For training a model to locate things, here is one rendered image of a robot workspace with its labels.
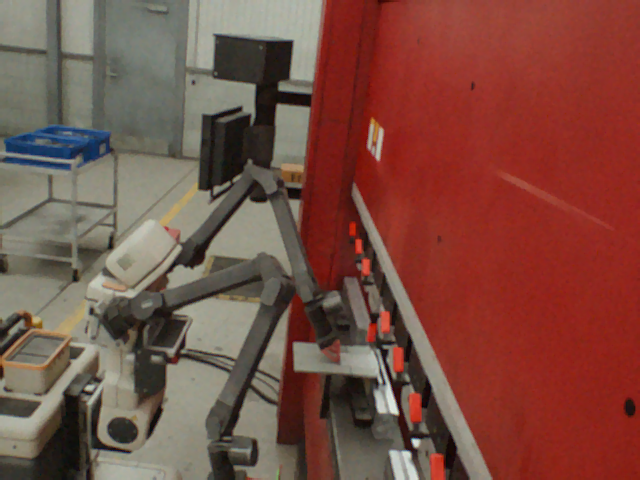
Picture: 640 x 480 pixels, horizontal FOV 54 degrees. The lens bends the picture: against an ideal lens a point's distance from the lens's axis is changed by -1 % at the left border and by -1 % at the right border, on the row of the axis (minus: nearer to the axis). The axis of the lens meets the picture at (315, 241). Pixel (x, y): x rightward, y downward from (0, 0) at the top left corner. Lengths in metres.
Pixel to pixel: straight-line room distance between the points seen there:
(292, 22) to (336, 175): 6.27
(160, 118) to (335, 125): 6.73
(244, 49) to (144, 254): 1.25
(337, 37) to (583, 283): 2.02
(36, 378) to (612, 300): 1.81
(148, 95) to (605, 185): 8.73
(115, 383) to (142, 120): 7.49
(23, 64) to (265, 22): 3.48
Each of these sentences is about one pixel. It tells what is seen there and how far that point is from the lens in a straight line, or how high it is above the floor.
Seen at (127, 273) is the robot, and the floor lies 1.27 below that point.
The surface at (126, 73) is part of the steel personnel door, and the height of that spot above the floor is 1.11.
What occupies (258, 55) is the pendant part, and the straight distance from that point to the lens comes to 2.83.
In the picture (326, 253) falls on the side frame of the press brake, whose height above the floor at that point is 1.05.
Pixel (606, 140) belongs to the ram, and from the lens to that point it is 0.81.
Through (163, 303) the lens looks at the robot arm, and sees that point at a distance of 1.75.
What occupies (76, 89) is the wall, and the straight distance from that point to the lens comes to 9.71.
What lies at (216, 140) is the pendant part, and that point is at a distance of 2.93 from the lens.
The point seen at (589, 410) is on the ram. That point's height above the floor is 1.65.
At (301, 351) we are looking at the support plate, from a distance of 2.12.
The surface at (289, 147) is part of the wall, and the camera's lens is 9.08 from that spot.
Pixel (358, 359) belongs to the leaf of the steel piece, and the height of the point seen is 1.00.
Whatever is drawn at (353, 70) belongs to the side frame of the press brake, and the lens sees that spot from 2.70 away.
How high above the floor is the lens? 2.03
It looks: 19 degrees down
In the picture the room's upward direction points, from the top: 7 degrees clockwise
